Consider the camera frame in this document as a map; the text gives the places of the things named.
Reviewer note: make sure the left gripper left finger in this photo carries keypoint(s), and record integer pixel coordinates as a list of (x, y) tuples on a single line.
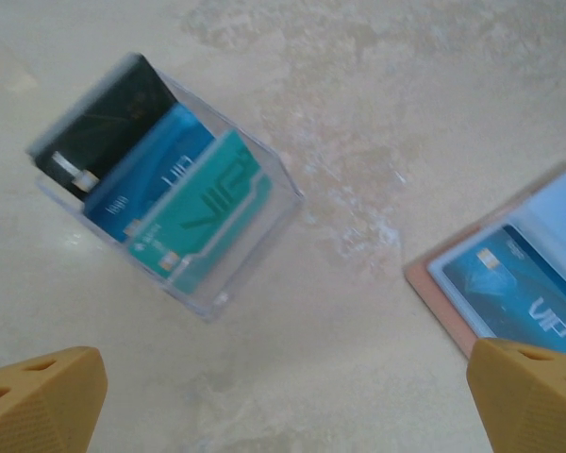
[(42, 406)]

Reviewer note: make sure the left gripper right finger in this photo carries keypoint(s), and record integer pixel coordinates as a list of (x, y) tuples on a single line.
[(533, 406)]

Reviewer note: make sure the blue chip VIP card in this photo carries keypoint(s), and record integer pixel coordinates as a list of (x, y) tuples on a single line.
[(500, 292)]

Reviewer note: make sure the pink card wallet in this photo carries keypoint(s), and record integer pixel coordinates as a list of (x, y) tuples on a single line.
[(556, 203)]

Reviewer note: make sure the teal VIP card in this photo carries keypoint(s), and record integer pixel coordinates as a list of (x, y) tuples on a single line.
[(207, 222)]

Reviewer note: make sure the black card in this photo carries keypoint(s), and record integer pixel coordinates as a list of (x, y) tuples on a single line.
[(108, 122)]

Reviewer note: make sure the clear acrylic card box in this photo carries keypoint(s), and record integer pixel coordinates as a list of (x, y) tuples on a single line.
[(264, 198)]

